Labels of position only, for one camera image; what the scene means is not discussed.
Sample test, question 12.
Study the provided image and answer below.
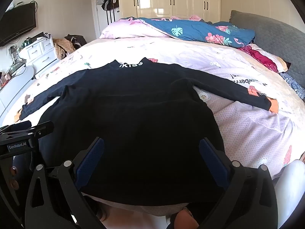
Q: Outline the white desk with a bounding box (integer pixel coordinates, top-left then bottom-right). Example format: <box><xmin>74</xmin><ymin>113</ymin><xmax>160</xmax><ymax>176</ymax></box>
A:
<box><xmin>0</xmin><ymin>65</ymin><xmax>35</xmax><ymax>117</ymax></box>

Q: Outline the grey quilted headboard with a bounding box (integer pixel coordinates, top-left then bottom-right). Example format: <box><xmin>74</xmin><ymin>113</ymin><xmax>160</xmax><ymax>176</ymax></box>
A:
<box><xmin>230</xmin><ymin>10</ymin><xmax>305</xmax><ymax>93</ymax></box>

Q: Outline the white drawer cabinet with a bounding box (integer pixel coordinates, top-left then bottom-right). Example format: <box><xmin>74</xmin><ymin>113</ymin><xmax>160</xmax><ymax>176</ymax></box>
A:
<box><xmin>19</xmin><ymin>35</ymin><xmax>59</xmax><ymax>74</ymax></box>

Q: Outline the black long-sleeve shirt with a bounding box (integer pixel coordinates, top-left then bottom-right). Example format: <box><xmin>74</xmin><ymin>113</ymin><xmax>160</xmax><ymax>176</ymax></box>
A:
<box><xmin>19</xmin><ymin>57</ymin><xmax>279</xmax><ymax>207</ymax></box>

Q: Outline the pink pillow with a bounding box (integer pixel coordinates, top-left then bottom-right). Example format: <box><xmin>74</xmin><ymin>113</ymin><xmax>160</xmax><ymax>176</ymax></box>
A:
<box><xmin>99</xmin><ymin>17</ymin><xmax>172</xmax><ymax>39</ymax></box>

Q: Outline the black television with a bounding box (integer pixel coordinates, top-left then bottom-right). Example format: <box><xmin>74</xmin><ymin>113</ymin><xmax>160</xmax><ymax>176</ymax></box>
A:
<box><xmin>0</xmin><ymin>2</ymin><xmax>37</xmax><ymax>47</ymax></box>

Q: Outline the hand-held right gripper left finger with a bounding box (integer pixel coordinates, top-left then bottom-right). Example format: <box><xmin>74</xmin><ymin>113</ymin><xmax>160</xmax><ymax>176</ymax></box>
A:
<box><xmin>25</xmin><ymin>137</ymin><xmax>105</xmax><ymax>229</ymax></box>

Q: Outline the blue floral quilt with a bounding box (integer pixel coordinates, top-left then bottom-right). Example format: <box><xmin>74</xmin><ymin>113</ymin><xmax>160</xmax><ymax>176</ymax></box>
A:
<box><xmin>138</xmin><ymin>17</ymin><xmax>256</xmax><ymax>47</ymax></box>

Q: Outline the dark bag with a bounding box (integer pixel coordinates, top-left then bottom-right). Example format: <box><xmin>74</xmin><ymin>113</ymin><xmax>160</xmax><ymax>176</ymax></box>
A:
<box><xmin>64</xmin><ymin>35</ymin><xmax>87</xmax><ymax>50</ymax></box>

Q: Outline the red floral pillow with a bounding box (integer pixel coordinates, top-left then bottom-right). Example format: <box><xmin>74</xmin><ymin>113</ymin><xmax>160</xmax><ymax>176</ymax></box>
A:
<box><xmin>238</xmin><ymin>43</ymin><xmax>291</xmax><ymax>73</ymax></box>

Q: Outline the person's leg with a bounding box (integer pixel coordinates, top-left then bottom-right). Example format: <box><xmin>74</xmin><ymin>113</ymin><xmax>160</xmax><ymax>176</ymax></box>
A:
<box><xmin>274</xmin><ymin>160</ymin><xmax>305</xmax><ymax>227</ymax></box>

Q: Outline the white door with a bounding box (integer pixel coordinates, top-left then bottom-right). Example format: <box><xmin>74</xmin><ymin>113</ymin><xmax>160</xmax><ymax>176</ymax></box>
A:
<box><xmin>91</xmin><ymin>0</ymin><xmax>120</xmax><ymax>39</ymax></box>

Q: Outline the bed with pale floral sheet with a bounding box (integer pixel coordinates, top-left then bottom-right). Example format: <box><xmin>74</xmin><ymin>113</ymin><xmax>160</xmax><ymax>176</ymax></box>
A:
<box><xmin>0</xmin><ymin>37</ymin><xmax>305</xmax><ymax>179</ymax></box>

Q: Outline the blue patterned pillow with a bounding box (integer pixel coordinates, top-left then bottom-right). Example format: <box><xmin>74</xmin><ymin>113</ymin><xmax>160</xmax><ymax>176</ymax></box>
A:
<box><xmin>279</xmin><ymin>73</ymin><xmax>305</xmax><ymax>101</ymax></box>

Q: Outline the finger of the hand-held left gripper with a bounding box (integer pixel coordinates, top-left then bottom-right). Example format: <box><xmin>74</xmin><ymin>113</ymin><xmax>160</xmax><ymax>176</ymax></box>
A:
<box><xmin>0</xmin><ymin>121</ymin><xmax>54</xmax><ymax>139</ymax></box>

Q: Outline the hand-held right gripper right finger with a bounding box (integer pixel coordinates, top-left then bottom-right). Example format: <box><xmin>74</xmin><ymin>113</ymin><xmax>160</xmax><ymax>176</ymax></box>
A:
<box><xmin>199</xmin><ymin>137</ymin><xmax>278</xmax><ymax>229</ymax></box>

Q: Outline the tan clothes pile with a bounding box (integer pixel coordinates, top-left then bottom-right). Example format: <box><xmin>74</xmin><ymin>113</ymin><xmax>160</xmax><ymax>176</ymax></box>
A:
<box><xmin>52</xmin><ymin>38</ymin><xmax>76</xmax><ymax>60</ymax></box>

